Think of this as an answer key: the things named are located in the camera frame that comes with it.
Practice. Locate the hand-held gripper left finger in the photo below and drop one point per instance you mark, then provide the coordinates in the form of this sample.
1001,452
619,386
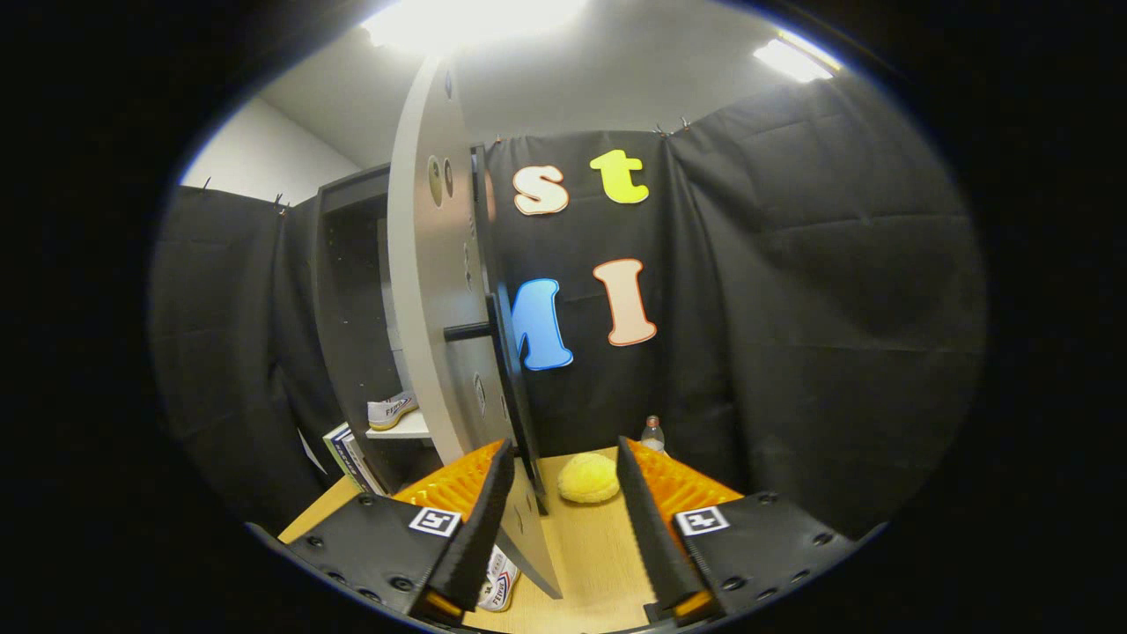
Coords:
480,537

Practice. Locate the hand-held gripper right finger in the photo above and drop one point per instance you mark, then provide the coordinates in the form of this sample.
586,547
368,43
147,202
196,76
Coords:
656,541

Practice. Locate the white canvas shoe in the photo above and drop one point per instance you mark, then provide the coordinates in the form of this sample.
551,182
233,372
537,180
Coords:
497,586
387,412

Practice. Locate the light grey shoe cabinet door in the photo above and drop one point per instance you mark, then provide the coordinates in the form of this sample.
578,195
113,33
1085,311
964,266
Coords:
423,308

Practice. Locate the clear bottle with red cap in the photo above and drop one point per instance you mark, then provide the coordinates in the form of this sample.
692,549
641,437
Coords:
652,436

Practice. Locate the grey cover book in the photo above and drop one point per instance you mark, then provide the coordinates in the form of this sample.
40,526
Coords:
365,467

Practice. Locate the dark blue spine book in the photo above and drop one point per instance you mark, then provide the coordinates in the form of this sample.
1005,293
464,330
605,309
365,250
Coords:
352,458

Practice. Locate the green spine book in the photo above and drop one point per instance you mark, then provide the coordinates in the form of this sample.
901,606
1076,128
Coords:
337,447

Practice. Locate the black backdrop cloth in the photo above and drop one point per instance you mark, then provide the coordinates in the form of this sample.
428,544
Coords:
836,308

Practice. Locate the narrow ceiling light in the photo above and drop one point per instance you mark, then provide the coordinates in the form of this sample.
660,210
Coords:
792,60

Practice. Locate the large ceiling light panel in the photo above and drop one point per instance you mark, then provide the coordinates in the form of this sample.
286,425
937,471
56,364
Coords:
467,22

